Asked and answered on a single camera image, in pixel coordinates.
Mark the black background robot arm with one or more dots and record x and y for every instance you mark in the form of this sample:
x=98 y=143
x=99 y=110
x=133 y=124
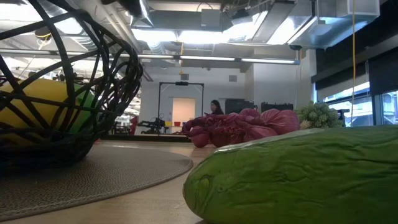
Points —
x=154 y=126

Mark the green apple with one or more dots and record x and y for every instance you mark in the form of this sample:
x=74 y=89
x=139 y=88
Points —
x=87 y=112

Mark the red background object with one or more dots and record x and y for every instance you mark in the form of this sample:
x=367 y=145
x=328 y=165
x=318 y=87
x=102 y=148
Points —
x=133 y=124

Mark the person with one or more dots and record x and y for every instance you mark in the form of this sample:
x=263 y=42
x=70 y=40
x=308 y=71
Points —
x=216 y=108

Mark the large green cucumber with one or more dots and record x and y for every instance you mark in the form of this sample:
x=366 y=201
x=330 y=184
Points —
x=295 y=180

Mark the round grey placemat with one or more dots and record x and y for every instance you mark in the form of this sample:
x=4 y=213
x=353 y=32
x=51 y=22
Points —
x=124 y=174

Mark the black background gantry frame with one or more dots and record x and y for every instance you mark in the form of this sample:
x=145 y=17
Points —
x=182 y=83

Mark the yellow lemon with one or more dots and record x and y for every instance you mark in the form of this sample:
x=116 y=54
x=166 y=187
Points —
x=37 y=93

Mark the long fluorescent light tube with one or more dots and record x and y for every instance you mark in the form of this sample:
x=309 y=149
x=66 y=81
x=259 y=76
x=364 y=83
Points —
x=217 y=58

